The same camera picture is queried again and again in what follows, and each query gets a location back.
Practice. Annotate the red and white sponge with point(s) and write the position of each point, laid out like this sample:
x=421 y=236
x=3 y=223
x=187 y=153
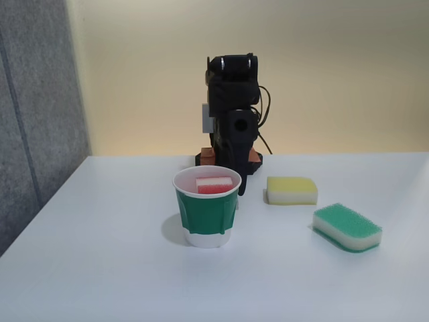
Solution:
x=214 y=186

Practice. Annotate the orange table clamp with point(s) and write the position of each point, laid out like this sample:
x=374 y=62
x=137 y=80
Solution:
x=254 y=156
x=207 y=156

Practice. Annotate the white box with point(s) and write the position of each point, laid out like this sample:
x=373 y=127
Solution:
x=207 y=119

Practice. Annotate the yellow and white sponge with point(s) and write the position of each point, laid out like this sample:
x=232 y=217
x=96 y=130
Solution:
x=291 y=191

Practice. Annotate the white paper cup green band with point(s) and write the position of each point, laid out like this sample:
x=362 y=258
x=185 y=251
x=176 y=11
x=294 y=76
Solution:
x=206 y=218

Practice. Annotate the green and white sponge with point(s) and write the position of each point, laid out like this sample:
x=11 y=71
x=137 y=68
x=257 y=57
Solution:
x=348 y=228

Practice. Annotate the grey partition panel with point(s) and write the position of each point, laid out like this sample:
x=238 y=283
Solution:
x=37 y=117

